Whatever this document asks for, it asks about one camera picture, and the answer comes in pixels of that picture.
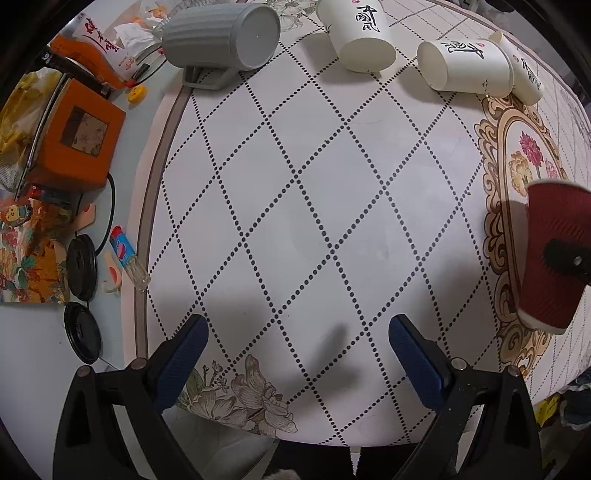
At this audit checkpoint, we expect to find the white paper cup middle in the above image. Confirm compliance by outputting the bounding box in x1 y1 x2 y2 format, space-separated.
417 39 514 97

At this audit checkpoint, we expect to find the white paper cup left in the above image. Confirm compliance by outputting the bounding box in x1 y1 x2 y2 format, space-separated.
317 0 397 73

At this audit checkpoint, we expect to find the black round lid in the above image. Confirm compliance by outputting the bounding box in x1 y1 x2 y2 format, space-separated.
66 234 97 302
64 302 102 365

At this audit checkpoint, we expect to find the blue red small bottle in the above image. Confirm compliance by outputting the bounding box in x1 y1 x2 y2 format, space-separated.
109 225 150 293

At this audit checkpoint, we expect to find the floral diamond pattern tablecloth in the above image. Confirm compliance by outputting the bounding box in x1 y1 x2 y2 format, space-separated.
122 1 590 446

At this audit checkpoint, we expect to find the colourful snack bag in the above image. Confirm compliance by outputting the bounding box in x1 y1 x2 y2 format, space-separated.
1 185 73 304

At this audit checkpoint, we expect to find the orange gift box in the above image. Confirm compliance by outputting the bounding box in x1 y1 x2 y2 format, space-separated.
26 79 125 193

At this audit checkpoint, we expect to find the yellow small cap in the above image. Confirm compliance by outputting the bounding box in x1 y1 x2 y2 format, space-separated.
127 84 147 105

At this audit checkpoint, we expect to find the yellow plastic bag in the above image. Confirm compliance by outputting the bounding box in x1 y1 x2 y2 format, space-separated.
0 67 62 193

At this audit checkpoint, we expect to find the grey ribbed mug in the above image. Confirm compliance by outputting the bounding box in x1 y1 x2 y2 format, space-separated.
162 3 280 91

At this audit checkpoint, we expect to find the orange white snack package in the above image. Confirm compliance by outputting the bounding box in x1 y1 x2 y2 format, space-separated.
49 12 138 89

